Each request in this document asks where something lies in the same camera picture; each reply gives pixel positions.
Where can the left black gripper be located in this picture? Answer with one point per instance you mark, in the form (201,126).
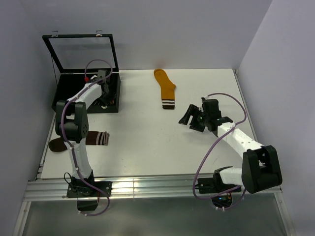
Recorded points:
(110,97)

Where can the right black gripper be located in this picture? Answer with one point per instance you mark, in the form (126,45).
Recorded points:
(193,110)

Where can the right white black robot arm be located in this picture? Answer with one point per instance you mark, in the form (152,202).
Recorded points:
(260,168)

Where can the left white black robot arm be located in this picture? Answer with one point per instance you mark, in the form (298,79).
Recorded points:
(73,128)

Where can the black glass-lid display box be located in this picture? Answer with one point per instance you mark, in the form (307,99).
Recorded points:
(79,55)

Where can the brown pink striped sock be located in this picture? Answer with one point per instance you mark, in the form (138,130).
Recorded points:
(94,138)

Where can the mustard yellow striped sock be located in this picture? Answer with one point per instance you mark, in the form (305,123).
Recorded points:
(167,89)

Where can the aluminium mounting rail frame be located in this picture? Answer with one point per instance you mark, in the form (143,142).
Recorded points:
(151,161)

